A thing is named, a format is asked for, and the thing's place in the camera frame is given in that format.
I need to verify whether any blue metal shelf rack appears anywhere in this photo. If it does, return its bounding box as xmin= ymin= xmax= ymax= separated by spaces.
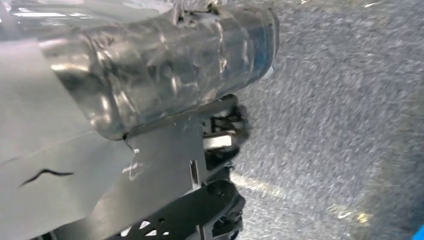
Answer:
xmin=411 ymin=224 xmax=424 ymax=240

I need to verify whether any pale floor tape strip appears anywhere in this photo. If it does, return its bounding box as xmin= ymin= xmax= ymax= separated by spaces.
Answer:
xmin=230 ymin=172 xmax=370 ymax=228

